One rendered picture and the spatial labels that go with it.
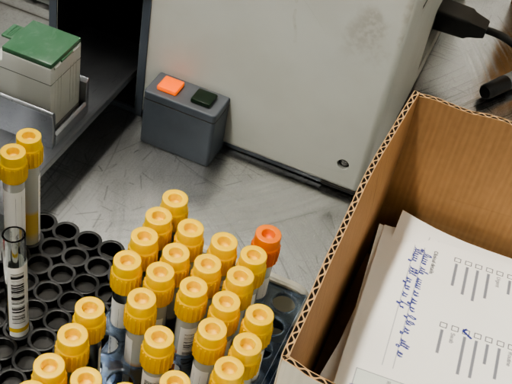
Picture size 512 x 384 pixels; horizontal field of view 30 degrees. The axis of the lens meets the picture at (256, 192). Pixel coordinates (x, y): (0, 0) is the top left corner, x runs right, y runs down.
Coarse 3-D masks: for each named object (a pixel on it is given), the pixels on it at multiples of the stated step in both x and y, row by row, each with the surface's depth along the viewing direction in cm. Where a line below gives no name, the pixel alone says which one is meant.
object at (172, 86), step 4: (168, 76) 73; (164, 80) 72; (168, 80) 73; (172, 80) 73; (176, 80) 73; (160, 84) 72; (164, 84) 72; (168, 84) 72; (172, 84) 72; (176, 84) 72; (180, 84) 72; (160, 88) 72; (164, 88) 72; (168, 88) 72; (172, 88) 72; (176, 88) 72; (180, 88) 72; (168, 92) 72; (172, 92) 72; (176, 92) 72
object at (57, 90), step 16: (80, 48) 66; (0, 64) 65; (16, 64) 64; (32, 64) 64; (64, 64) 65; (0, 80) 66; (16, 80) 65; (32, 80) 64; (48, 80) 64; (64, 80) 66; (16, 96) 66; (32, 96) 65; (48, 96) 65; (64, 96) 67; (64, 112) 68
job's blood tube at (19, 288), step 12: (12, 228) 52; (12, 240) 53; (24, 240) 52; (12, 252) 52; (24, 252) 53; (12, 264) 53; (24, 264) 53; (12, 276) 53; (24, 276) 54; (12, 288) 54; (24, 288) 54; (12, 300) 55; (24, 300) 55; (12, 312) 55; (24, 312) 56; (12, 324) 56; (24, 324) 56; (12, 336) 57
